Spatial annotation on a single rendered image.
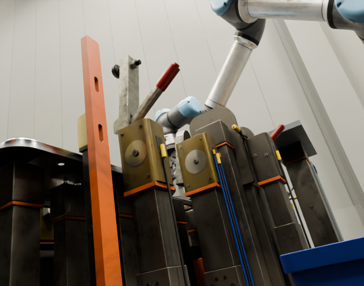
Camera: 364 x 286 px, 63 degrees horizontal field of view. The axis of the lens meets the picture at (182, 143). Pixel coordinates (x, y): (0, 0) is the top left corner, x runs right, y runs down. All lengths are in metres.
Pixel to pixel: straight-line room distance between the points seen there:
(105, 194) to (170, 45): 3.60
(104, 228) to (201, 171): 0.29
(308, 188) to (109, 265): 0.79
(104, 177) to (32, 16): 5.23
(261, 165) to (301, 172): 0.36
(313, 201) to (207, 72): 2.71
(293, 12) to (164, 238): 0.67
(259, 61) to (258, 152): 2.86
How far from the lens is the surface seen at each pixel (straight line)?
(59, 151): 0.48
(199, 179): 0.63
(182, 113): 1.02
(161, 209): 0.47
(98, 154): 0.44
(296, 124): 0.99
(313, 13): 0.88
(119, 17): 4.61
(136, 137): 0.51
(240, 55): 1.12
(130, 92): 0.59
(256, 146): 0.76
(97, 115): 0.48
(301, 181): 1.08
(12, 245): 0.46
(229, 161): 0.69
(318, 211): 1.06
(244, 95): 3.35
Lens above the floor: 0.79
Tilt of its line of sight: 25 degrees up
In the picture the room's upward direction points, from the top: 12 degrees counter-clockwise
